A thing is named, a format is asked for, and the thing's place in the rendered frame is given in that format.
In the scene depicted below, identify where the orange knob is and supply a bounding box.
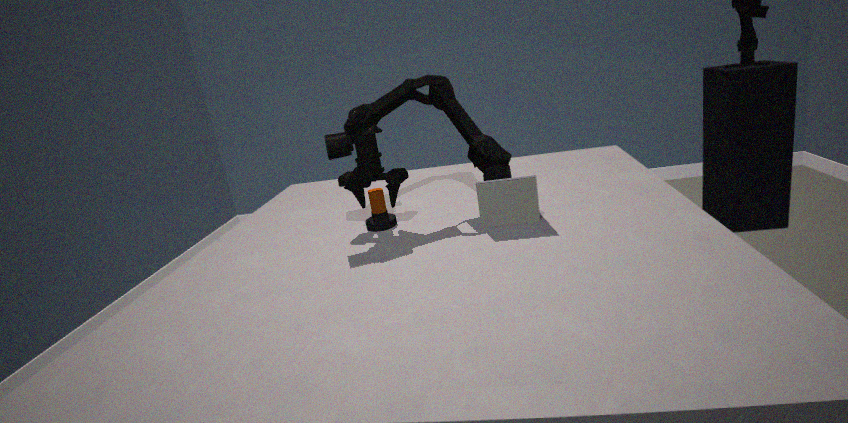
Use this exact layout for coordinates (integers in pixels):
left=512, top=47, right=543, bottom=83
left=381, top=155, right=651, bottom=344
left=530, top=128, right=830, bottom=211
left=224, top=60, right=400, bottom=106
left=368, top=188, right=387, bottom=214

